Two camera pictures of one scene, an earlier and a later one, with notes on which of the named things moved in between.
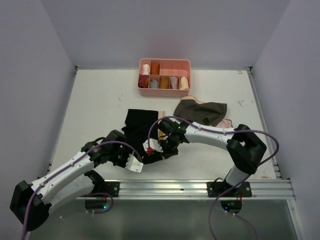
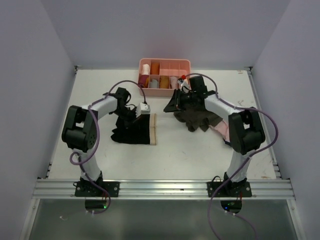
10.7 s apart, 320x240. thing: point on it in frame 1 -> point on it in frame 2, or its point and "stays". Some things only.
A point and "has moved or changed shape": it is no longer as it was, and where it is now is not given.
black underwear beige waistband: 139,123 has moved or changed shape
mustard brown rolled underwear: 164,82 stays
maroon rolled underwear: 143,81 stays
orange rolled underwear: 155,68 stays
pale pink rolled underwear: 174,81 stays
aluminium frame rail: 278,189 stays
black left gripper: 127,152 -> 134,117
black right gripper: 167,153 -> 172,105
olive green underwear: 210,113 stays
